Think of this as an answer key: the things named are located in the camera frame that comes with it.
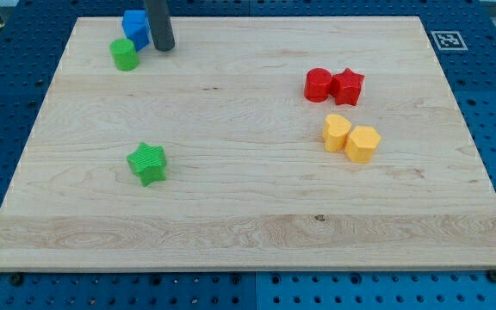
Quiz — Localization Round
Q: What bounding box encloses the grey cylindrical robot arm tip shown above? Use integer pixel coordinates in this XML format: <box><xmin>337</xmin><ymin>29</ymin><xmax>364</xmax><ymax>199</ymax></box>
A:
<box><xmin>144</xmin><ymin>0</ymin><xmax>175</xmax><ymax>52</ymax></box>

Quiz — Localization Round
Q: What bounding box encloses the wooden board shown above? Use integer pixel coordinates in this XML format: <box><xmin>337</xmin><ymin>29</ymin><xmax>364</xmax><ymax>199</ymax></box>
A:
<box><xmin>0</xmin><ymin>16</ymin><xmax>496</xmax><ymax>273</ymax></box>

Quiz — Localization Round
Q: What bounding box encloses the yellow heart block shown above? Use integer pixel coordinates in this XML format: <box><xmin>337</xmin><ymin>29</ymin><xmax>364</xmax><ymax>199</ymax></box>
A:
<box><xmin>322</xmin><ymin>114</ymin><xmax>352</xmax><ymax>152</ymax></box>

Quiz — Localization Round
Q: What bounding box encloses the red cylinder block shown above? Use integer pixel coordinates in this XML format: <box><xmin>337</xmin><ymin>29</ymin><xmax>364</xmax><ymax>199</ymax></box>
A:
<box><xmin>304</xmin><ymin>68</ymin><xmax>332</xmax><ymax>102</ymax></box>

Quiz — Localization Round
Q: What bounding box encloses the green star block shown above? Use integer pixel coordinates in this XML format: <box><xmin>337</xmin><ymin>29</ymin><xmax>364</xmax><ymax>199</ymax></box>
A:
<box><xmin>127</xmin><ymin>142</ymin><xmax>167</xmax><ymax>187</ymax></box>

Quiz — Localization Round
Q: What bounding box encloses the yellow hexagon block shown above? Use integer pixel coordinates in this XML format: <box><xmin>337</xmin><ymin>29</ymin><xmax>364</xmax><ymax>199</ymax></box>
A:
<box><xmin>344</xmin><ymin>126</ymin><xmax>381</xmax><ymax>164</ymax></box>

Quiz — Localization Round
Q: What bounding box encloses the red star block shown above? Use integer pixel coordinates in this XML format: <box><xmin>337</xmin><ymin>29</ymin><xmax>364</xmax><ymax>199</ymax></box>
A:
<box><xmin>330</xmin><ymin>68</ymin><xmax>365</xmax><ymax>106</ymax></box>

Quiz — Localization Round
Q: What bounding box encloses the green cylinder block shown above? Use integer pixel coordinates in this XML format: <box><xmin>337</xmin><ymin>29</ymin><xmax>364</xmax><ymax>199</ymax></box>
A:
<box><xmin>109</xmin><ymin>38</ymin><xmax>140</xmax><ymax>71</ymax></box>

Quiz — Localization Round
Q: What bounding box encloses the blue block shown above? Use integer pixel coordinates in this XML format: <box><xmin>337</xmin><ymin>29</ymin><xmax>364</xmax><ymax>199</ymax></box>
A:
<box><xmin>121</xmin><ymin>10</ymin><xmax>150</xmax><ymax>52</ymax></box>

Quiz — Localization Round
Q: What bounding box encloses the white fiducial marker tag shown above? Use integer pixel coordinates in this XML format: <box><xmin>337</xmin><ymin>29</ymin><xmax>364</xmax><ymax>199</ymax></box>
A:
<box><xmin>431</xmin><ymin>30</ymin><xmax>468</xmax><ymax>51</ymax></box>

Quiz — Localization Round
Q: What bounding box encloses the black bolt front left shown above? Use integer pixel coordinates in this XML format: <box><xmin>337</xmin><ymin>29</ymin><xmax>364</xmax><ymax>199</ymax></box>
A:
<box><xmin>9</xmin><ymin>273</ymin><xmax>24</xmax><ymax>287</ymax></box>

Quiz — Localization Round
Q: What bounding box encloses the black bolt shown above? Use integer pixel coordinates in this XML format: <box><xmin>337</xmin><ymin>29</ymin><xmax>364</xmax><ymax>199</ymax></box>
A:
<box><xmin>487</xmin><ymin>270</ymin><xmax>496</xmax><ymax>283</ymax></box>
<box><xmin>9</xmin><ymin>273</ymin><xmax>24</xmax><ymax>287</ymax></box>

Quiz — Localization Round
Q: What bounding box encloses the black bolt front right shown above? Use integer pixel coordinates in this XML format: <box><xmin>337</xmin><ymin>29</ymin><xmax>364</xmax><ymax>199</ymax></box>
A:
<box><xmin>487</xmin><ymin>270</ymin><xmax>496</xmax><ymax>283</ymax></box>

